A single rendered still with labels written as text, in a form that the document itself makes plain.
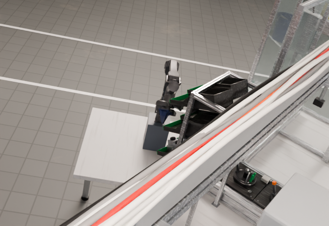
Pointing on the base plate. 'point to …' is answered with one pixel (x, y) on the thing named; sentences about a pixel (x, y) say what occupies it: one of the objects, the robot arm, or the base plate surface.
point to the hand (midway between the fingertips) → (163, 117)
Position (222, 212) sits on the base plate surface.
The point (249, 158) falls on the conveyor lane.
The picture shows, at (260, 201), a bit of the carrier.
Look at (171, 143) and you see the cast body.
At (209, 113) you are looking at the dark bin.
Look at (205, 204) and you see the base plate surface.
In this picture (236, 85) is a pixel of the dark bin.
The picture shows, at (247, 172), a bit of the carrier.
